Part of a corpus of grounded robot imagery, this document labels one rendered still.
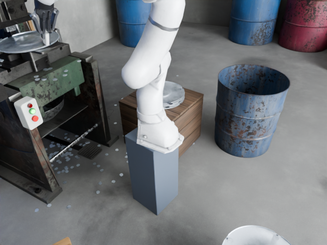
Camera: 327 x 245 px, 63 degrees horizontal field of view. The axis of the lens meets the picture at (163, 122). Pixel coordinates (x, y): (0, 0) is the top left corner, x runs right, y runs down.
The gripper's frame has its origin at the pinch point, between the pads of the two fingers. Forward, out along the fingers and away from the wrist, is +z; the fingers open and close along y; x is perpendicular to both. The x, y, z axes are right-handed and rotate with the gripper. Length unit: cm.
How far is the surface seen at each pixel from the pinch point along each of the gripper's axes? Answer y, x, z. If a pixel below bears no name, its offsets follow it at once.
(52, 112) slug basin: -3.6, -8.9, 44.4
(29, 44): -4.8, 6.3, 6.8
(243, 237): 6, -121, 9
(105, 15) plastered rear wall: 171, 143, 122
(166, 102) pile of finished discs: 45, -49, 25
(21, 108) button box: -25.0, -20.9, 13.4
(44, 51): -4.3, -5.1, 2.3
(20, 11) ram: -1.2, 18.3, -2.3
